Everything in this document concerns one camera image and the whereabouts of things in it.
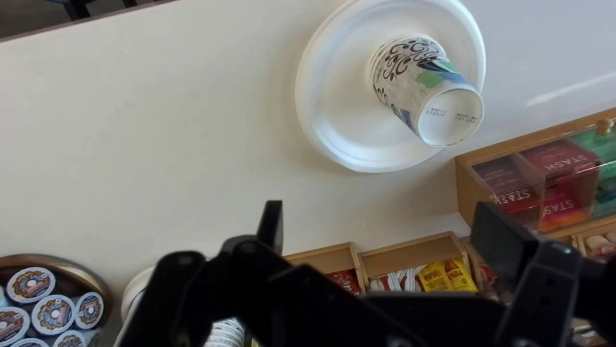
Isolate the tall patterned paper cup stack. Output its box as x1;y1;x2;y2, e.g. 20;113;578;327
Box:
209;317;249;347

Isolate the white round cup tray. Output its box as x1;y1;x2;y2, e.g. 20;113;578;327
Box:
120;265;159;325

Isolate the round coffee pod carousel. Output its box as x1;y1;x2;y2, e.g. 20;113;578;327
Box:
0;253;112;347

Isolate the wooden condiment organizer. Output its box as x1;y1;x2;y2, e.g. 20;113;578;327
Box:
282;215;616;306

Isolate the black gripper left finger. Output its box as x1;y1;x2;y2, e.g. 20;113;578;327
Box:
114;199;305;347

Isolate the wooden tea bag box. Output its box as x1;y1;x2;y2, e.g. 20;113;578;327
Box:
455;107;616;242

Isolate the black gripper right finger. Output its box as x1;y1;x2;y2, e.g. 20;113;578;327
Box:
471;201;616;347

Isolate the small white foam plate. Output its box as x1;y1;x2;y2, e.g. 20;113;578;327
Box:
293;0;490;176

